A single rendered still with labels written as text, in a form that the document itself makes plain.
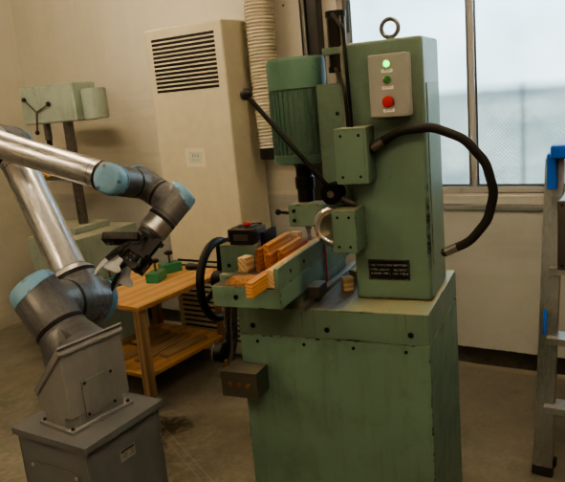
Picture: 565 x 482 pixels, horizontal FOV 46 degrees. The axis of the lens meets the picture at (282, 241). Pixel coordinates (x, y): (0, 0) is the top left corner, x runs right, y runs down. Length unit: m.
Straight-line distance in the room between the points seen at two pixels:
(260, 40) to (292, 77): 1.53
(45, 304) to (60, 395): 0.26
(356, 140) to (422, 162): 0.19
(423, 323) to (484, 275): 1.53
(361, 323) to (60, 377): 0.83
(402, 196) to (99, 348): 0.94
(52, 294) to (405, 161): 1.06
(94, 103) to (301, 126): 2.14
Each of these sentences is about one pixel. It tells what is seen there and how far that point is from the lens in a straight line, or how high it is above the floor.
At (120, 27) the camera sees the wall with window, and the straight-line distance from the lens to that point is 4.31.
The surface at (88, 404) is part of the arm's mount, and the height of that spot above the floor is 0.62.
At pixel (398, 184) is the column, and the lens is 1.84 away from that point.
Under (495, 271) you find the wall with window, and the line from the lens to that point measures 3.29.
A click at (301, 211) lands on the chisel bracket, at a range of 2.03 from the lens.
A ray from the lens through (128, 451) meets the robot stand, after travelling 2.01.
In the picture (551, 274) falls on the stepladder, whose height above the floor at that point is 0.72.
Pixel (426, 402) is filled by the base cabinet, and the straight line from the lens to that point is 1.90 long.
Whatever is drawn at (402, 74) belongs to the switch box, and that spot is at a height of 1.43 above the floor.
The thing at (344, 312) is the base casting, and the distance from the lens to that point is 1.86.
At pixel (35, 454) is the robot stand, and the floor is 0.47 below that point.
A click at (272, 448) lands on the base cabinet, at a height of 0.34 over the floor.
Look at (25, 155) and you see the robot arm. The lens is 2.12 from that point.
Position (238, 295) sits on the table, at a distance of 1.82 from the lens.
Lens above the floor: 1.40
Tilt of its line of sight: 12 degrees down
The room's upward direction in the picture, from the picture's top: 5 degrees counter-clockwise
